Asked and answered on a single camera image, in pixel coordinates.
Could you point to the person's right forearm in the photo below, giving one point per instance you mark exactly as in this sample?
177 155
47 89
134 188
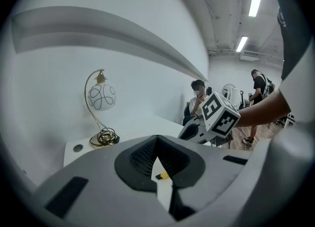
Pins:
265 111

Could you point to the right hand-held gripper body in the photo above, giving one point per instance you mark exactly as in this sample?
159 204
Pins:
219 115

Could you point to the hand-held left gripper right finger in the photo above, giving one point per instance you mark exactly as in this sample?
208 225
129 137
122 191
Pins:
209 171

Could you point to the globe shade table lamp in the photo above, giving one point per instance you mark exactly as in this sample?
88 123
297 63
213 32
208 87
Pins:
101 98

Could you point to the white standing fan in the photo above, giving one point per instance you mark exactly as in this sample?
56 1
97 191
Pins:
226 90

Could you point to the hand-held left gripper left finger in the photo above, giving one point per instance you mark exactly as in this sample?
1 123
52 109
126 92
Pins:
98 191

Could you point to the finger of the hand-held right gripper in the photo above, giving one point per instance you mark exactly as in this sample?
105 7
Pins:
189 132

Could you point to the white air conditioner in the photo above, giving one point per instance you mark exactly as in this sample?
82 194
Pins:
249 56

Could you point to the person's black shirt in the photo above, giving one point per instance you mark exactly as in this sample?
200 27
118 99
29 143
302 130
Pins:
292 48

